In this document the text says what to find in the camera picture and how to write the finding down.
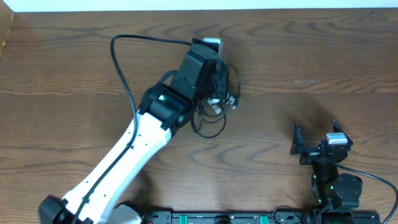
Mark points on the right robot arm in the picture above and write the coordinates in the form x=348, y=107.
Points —
x=338, y=194

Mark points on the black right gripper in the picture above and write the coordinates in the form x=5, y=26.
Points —
x=310, y=154

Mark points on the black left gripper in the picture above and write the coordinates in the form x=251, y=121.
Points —
x=222, y=83

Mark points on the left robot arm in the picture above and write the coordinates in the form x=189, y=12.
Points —
x=164, y=109

